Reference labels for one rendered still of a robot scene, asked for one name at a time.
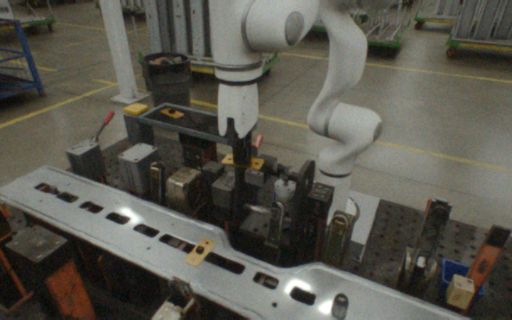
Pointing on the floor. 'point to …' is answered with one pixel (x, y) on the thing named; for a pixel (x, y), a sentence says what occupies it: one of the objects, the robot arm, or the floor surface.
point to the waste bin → (167, 78)
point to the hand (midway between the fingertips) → (242, 151)
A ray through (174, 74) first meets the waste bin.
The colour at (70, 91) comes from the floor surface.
